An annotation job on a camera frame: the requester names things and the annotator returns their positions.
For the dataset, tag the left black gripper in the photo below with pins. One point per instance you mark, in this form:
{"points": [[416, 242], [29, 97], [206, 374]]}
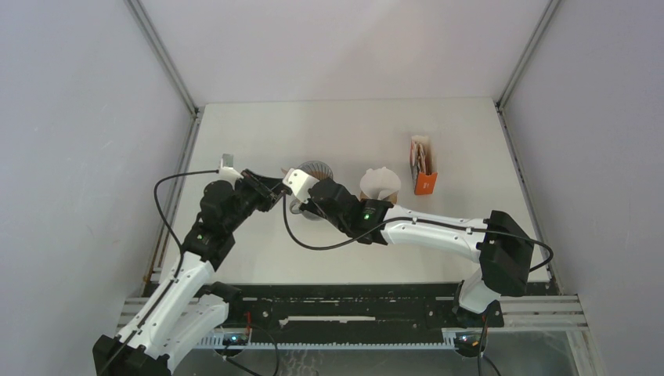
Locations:
{"points": [[267, 189]]}

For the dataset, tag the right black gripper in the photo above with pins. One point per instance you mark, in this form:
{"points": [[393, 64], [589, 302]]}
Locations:
{"points": [[308, 197]]}

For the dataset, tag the grey glass carafe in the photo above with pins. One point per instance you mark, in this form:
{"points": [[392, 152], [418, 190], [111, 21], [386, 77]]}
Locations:
{"points": [[300, 208]]}

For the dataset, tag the white paper coffee filter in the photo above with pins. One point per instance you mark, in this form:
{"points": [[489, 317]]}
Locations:
{"points": [[380, 184]]}

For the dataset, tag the grey ribbed dripper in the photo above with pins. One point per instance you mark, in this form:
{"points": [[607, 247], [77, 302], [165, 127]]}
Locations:
{"points": [[317, 169]]}

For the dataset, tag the orange coffee filter box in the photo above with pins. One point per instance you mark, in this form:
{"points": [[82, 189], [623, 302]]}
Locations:
{"points": [[422, 165]]}

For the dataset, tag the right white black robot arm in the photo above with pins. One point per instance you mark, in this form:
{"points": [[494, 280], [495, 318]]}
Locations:
{"points": [[498, 245]]}

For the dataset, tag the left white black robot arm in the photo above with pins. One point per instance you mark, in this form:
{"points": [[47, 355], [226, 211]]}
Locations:
{"points": [[162, 333]]}

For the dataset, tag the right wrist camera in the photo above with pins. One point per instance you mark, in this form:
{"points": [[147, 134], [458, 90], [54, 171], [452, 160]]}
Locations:
{"points": [[299, 183]]}

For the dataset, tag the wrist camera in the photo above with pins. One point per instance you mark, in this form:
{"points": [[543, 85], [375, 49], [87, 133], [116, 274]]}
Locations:
{"points": [[226, 170], [299, 183]]}

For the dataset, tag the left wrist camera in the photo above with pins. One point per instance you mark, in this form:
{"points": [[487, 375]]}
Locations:
{"points": [[226, 170]]}

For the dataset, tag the black mounting base plate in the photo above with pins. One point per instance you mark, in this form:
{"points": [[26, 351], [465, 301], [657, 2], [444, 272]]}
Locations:
{"points": [[356, 311]]}

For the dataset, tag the white cable duct strip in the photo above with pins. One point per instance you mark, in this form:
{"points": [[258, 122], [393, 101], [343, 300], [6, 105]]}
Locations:
{"points": [[236, 340]]}

